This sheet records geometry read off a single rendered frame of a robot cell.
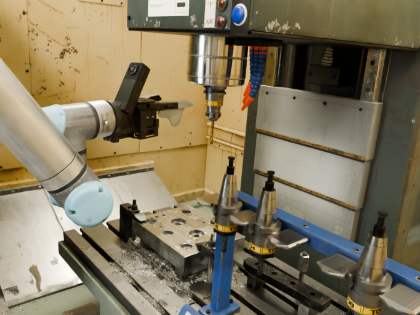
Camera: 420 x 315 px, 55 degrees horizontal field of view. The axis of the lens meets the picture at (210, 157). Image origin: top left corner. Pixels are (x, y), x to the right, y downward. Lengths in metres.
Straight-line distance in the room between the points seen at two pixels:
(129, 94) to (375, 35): 0.58
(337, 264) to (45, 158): 0.49
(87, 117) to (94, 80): 1.24
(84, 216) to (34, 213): 1.26
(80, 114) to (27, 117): 0.18
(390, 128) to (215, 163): 1.34
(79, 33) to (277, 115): 0.99
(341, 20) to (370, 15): 0.11
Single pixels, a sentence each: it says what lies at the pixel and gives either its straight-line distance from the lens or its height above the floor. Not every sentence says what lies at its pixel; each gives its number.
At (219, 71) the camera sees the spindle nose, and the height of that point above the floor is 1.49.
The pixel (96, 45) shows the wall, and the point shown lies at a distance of 2.02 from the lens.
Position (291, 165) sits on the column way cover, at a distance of 1.49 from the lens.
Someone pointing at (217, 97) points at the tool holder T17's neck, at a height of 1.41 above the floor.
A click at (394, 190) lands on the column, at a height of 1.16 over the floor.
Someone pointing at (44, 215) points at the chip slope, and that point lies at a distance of 1.91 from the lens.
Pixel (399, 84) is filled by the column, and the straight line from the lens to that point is 1.31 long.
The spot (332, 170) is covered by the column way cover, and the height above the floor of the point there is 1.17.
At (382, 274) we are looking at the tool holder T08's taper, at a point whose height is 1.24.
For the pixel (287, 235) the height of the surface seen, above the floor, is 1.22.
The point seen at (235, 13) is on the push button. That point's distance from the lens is 0.74.
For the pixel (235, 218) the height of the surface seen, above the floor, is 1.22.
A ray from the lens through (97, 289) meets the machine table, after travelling 1.24.
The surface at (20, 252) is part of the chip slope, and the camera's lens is 1.78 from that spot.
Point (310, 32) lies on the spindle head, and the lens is 0.84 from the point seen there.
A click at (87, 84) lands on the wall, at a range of 2.01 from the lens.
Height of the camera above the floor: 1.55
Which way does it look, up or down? 16 degrees down
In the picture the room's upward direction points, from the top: 4 degrees clockwise
